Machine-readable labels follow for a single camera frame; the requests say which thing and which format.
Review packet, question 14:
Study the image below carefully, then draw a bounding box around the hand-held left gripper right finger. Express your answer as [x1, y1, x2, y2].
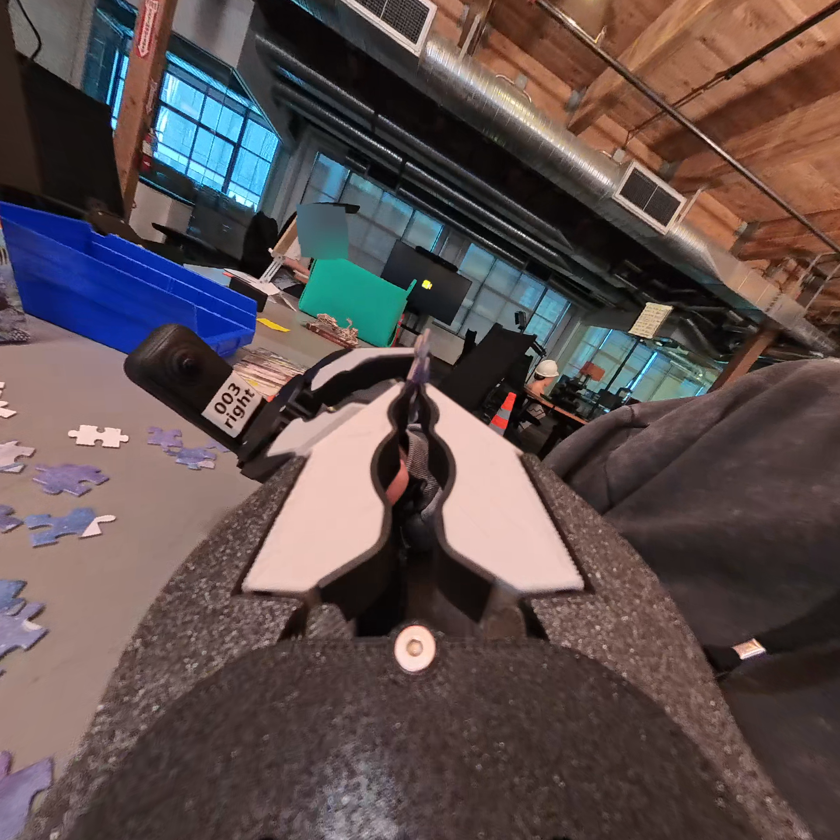
[415, 382, 585, 623]

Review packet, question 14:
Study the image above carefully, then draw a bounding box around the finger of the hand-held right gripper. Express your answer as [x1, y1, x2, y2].
[268, 392, 396, 460]
[307, 346, 424, 396]

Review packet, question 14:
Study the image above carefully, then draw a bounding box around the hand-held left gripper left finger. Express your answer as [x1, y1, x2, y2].
[241, 382, 413, 623]

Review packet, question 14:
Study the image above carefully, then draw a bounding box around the purple starry puzzle piece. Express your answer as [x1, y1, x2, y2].
[408, 328, 434, 421]

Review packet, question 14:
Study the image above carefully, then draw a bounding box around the person's right forearm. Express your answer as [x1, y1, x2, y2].
[541, 357, 840, 657]

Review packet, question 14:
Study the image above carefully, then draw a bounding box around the grey desk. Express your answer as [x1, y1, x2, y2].
[0, 298, 460, 775]

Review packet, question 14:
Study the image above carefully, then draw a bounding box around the green plastic bin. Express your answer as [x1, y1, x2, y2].
[298, 258, 419, 349]

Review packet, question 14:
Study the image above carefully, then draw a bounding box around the striped print puzzle board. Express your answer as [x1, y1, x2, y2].
[231, 348, 309, 399]

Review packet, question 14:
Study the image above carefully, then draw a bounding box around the small black stand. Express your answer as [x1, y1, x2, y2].
[222, 266, 271, 314]

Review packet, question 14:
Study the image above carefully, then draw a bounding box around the pile of loose puzzle pieces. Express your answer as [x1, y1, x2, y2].
[0, 381, 231, 665]

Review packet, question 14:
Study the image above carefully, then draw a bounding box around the orange striped cone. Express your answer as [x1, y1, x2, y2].
[489, 392, 521, 438]

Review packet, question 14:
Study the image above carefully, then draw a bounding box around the large black panel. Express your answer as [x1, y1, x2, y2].
[453, 323, 540, 421]

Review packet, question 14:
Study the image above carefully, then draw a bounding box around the blue plastic bin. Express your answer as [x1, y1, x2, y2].
[0, 200, 258, 360]

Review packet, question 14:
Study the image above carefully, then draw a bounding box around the white paper sign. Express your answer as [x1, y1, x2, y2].
[626, 302, 675, 340]

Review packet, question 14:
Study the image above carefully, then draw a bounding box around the dark upright screen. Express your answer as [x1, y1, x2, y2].
[0, 52, 127, 219]

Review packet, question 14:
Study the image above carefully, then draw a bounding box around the white vent grille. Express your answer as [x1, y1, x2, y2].
[612, 161, 688, 235]
[340, 0, 438, 58]

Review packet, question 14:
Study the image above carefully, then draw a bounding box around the black wall monitor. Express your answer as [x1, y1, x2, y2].
[381, 239, 475, 327]

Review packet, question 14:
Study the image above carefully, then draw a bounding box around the wooden easel frame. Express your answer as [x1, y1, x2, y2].
[268, 210, 312, 299]

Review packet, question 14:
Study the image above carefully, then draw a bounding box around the glass window wall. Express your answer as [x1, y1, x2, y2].
[85, 39, 723, 401]

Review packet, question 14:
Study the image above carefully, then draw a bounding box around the wooden support post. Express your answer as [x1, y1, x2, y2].
[112, 0, 179, 219]

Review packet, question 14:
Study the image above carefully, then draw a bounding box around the silver ventilation duct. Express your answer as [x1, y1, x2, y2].
[419, 33, 840, 352]

